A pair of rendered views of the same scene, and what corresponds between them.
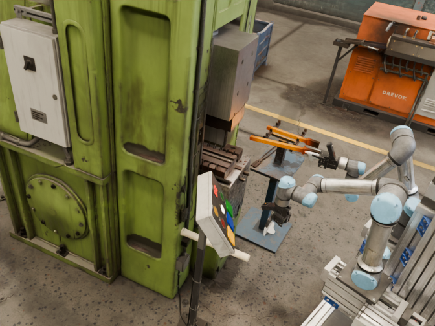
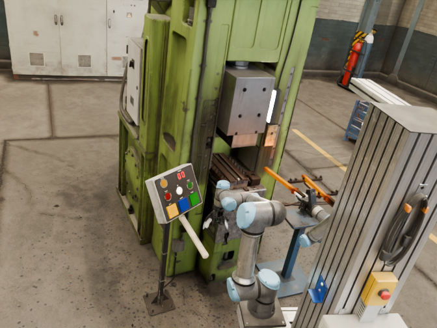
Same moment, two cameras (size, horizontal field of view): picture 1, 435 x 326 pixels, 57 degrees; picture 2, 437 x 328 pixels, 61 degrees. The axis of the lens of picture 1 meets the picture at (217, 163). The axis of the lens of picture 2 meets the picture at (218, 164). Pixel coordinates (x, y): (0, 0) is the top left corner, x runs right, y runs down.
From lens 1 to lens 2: 148 cm
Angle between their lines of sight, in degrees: 34
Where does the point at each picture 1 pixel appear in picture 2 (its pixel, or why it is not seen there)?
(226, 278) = (218, 289)
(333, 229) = not seen: hidden behind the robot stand
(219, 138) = (251, 166)
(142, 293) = (152, 261)
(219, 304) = (194, 301)
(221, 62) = (228, 86)
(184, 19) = (191, 41)
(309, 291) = not seen: outside the picture
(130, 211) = not seen: hidden behind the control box
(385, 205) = (242, 209)
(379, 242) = (241, 250)
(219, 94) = (224, 112)
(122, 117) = (165, 111)
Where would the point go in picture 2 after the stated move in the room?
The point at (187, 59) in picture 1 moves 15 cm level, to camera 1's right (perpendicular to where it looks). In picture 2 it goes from (189, 71) to (206, 78)
